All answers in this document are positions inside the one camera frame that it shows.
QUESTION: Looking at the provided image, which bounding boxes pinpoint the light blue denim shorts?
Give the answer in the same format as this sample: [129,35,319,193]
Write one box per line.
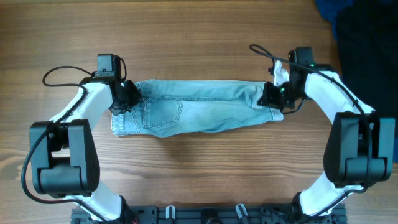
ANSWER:
[111,80,284,138]

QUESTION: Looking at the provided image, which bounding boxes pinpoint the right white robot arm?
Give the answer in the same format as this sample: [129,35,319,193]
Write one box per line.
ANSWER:
[249,44,395,222]

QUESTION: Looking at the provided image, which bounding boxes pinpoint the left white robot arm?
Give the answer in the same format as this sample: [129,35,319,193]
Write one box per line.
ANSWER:
[21,54,141,223]

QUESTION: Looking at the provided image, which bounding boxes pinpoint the dark blue garment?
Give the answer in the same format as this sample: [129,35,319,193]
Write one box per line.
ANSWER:
[314,0,398,41]

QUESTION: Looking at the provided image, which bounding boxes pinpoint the black garment pile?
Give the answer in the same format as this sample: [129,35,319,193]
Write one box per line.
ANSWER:
[336,1,397,118]

